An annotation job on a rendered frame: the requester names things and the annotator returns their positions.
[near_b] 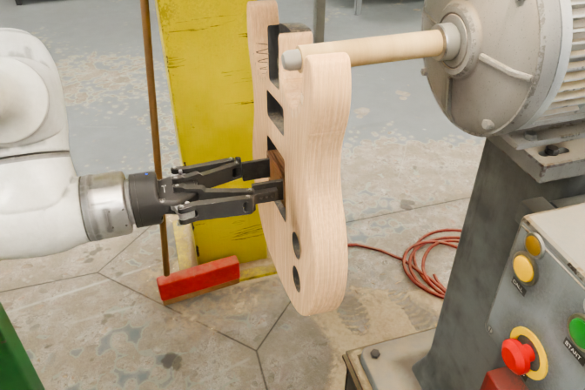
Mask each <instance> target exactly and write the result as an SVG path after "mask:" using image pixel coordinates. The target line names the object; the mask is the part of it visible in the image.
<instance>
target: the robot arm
mask: <svg viewBox="0 0 585 390"><path fill-rule="evenodd" d="M269 177H270V159H269V158H261V159H255V160H250V161H244V162H241V157H235V158H223V159H219V160H213V161H209V162H204V163H200V164H195V165H187V166H173V167H172V168H171V176H170V177H167V178H162V179H157V174H156V172H154V171H144V172H139V173H132V174H129V175H128V178H127V179H126V178H125V175H124V173H123V172H122V171H110V172H105V173H99V174H92V175H90V174H88V175H84V176H80V177H77V174H76V172H75V170H74V167H73V164H72V161H71V155H70V147H69V126H68V119H67V113H66V107H65V101H64V94H63V89H62V85H61V81H60V77H59V74H58V71H57V67H56V65H55V63H54V61H53V59H52V57H51V55H50V53H49V52H48V50H47V49H46V47H45V46H44V44H43V43H42V42H41V41H40V40H39V39H38V38H37V37H34V36H32V35H31V34H30V33H29V32H27V31H24V30H19V29H14V28H0V260H6V259H28V258H36V257H43V256H47V255H51V254H56V253H60V252H65V251H69V250H70V249H72V248H74V247H76V246H78V245H82V244H84V243H88V242H91V241H100V240H101V239H110V238H115V237H120V236H124V235H130V234H132V232H133V225H134V224H136V227H137V228H139V227H145V226H149V225H159V224H162V223H163V221H164V215H165V214H174V215H175V214H177V215H178V218H179V223H180V224H181V225H187V224H190V223H193V222H196V221H200V220H207V219H220V218H227V217H234V216H241V215H248V214H252V213H253V212H255V211H256V204H261V203H266V202H272V201H277V200H282V199H283V179H282V178H281V179H275V180H270V181H264V182H258V183H253V184H252V188H213V187H215V186H218V185H222V184H225V183H228V182H231V181H233V180H236V179H239V178H242V179H243V181H248V180H254V179H259V178H269ZM244 207H245V208H244Z"/></svg>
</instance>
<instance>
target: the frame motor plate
mask: <svg viewBox="0 0 585 390"><path fill-rule="evenodd" d="M487 139H488V140H490V141H491V142H492V143H493V144H494V145H495V146H497V147H498V148H499V149H500V150H501V151H502V152H503V153H505V154H506V155H507V156H508V157H509V158H510V159H512V160H513V161H514V162H515V163H516V164H517V165H519V166H520V168H522V170H523V171H525V172H526V173H527V174H528V175H529V176H530V177H531V178H533V179H534V180H535V181H536V182H537V183H545V182H549V181H554V180H558V179H563V178H571V177H575V176H580V175H584V174H585V138H580V139H575V140H570V141H565V142H560V143H555V144H551V145H542V146H536V147H532V148H527V149H522V150H516V149H515V148H514V147H512V146H511V145H510V144H509V143H508V142H506V141H505V140H504V139H503V138H502V137H500V136H499V135H498V136H492V137H487Z"/></svg>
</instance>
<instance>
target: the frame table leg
mask: <svg viewBox="0 0 585 390"><path fill-rule="evenodd" d="M0 390H45V388H44V385H43V383H42V381H41V380H40V378H39V377H38V375H37V372H36V370H35V368H34V366H33V365H32V363H31V361H30V358H29V356H28V354H27V353H26V351H25V349H24V346H23V344H22V342H21V340H20V339H19V337H18V335H17V333H16V331H15V329H14V327H13V325H12V324H11V322H10V319H9V317H8V315H7V313H6V312H5V310H4V308H3V305H2V303H1V301H0Z"/></svg>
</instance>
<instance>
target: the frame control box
mask: <svg viewBox="0 0 585 390"><path fill-rule="evenodd" d="M530 232H536V233H537V234H539V235H540V236H541V238H542V240H543V242H544V245H545V253H544V256H543V257H542V258H541V259H534V258H532V257H531V256H530V255H529V254H528V253H527V250H526V248H525V245H524V239H525V236H526V235H527V234H528V233H530ZM519 255H523V256H524V257H526V258H527V259H528V261H529V262H530V264H531V266H532V268H533V272H534V277H533V279H532V281H530V282H524V281H522V280H520V279H519V277H518V276H517V274H516V273H515V270H514V259H515V258H516V257H517V256H519ZM584 299H585V203H580V204H577V205H570V206H565V207H561V208H557V209H553V210H548V211H545V212H537V213H533V214H529V215H526V216H524V217H523V218H522V219H521V223H520V226H519V229H518V231H517V233H516V236H515V239H514V243H513V246H512V248H511V251H510V254H509V256H508V261H507V264H506V265H505V268H504V271H503V274H502V276H501V281H500V283H499V285H498V288H497V291H496V294H495V296H494V300H493V303H492V305H491V308H490V311H489V314H488V317H487V320H486V323H485V329H486V330H487V332H488V333H489V335H490V336H491V337H492V339H493V340H494V342H495V343H496V345H497V346H498V347H499V348H500V349H502V343H503V341H504V340H508V339H511V338H514V339H517V340H519V341H520V342H521V343H522V344H523V345H524V344H528V345H530V346H531V347H532V349H533V350H534V353H535V360H534V361H532V362H530V370H529V372H528V373H526V374H523V375H519V376H520V377H521V379H522V381H523V382H524V383H525V385H526V386H527V388H528V389H529V390H585V349H582V348H580V347H579V346H577V345H576V343H575V342H574V341H573V339H572V337H571V335H570V332H569V323H570V321H571V320H572V319H576V318H579V319H582V320H584V321H585V311H584V308H583V301H584Z"/></svg>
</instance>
